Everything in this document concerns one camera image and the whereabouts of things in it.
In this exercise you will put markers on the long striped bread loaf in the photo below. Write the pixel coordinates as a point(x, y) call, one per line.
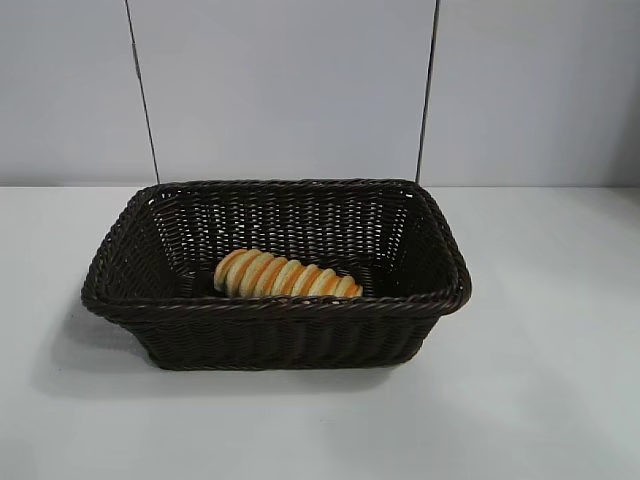
point(280, 277)

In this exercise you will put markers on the dark brown woven basket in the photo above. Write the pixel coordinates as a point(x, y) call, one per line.
point(280, 325)

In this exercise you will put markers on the thin dark vertical rod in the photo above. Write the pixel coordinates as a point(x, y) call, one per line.
point(142, 95)
point(432, 90)

